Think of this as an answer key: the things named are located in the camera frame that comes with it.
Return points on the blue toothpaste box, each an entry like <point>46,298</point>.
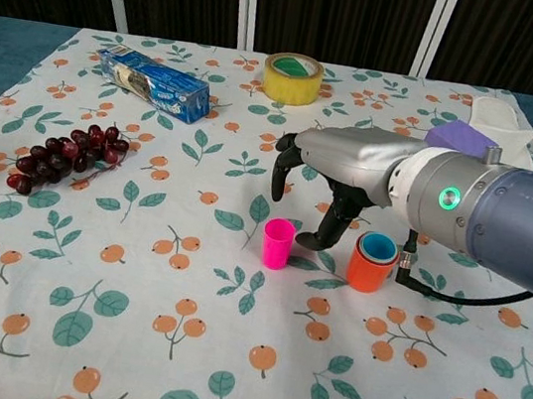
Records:
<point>173,87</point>

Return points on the dark red grape bunch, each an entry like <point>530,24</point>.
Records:
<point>51,162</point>

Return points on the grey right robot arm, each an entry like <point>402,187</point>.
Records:
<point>505,215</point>

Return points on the purple foam cube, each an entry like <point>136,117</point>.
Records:
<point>461,136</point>

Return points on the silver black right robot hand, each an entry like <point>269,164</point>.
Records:
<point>353,157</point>

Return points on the white slipper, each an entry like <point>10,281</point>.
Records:
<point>499,119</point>

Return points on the light blue plastic cup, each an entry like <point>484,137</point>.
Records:
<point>379,246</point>

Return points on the pink plastic cup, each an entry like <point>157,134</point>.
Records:
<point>275,251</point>

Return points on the orange plastic cup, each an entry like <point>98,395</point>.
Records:
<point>365,277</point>

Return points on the yellow packing tape roll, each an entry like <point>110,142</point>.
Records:
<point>288,90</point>

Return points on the white double frame post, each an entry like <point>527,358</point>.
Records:
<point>242,5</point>

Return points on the floral print tablecloth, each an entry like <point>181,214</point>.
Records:
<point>136,265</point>

